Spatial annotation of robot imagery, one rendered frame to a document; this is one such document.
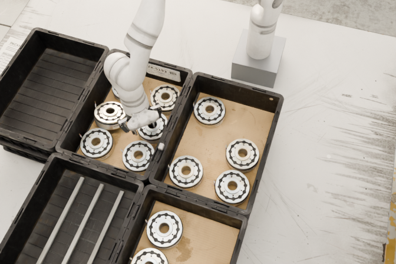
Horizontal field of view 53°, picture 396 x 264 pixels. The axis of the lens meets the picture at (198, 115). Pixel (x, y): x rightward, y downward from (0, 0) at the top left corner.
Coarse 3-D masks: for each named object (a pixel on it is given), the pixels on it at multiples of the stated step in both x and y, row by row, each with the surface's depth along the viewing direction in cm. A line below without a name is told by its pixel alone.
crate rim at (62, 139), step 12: (156, 60) 131; (192, 72) 128; (84, 96) 125; (180, 96) 126; (72, 120) 121; (168, 120) 120; (60, 144) 117; (72, 156) 115; (84, 156) 115; (156, 156) 115; (108, 168) 113; (120, 168) 113; (144, 180) 112
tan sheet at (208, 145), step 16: (208, 96) 135; (192, 112) 132; (208, 112) 132; (240, 112) 132; (256, 112) 132; (192, 128) 130; (208, 128) 129; (224, 128) 129; (240, 128) 129; (256, 128) 129; (192, 144) 127; (208, 144) 127; (224, 144) 127; (256, 144) 126; (208, 160) 124; (224, 160) 124; (208, 176) 122; (208, 192) 119; (240, 208) 117
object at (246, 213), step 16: (192, 80) 127; (224, 80) 126; (272, 96) 123; (272, 128) 118; (160, 160) 114; (256, 176) 111; (176, 192) 109; (192, 192) 109; (256, 192) 109; (224, 208) 107
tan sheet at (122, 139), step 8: (144, 80) 139; (152, 80) 139; (144, 88) 138; (152, 88) 137; (112, 96) 136; (120, 128) 130; (120, 136) 129; (128, 136) 129; (136, 136) 129; (96, 144) 128; (120, 144) 128; (152, 144) 127; (80, 152) 127; (120, 152) 126; (104, 160) 125; (112, 160) 125; (120, 160) 125
